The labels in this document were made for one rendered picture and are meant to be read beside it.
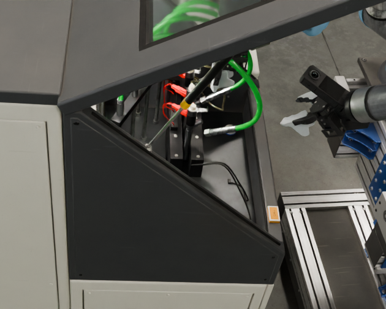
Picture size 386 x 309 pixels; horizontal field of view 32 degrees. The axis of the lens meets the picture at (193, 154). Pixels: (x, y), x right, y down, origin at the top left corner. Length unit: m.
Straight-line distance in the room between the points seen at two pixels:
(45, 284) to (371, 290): 1.36
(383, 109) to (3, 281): 1.12
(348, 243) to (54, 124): 1.72
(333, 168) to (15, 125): 2.21
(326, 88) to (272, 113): 2.10
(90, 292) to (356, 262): 1.25
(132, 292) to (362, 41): 2.67
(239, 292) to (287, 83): 1.98
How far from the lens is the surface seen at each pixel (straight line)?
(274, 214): 1.91
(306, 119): 1.54
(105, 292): 1.98
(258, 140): 2.10
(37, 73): 1.42
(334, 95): 1.50
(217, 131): 1.79
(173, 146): 1.99
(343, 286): 2.76
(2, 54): 1.47
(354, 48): 4.17
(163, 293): 1.99
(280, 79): 3.80
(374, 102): 1.44
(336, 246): 2.86
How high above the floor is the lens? 2.45
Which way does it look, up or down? 48 degrees down
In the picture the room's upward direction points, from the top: 10 degrees clockwise
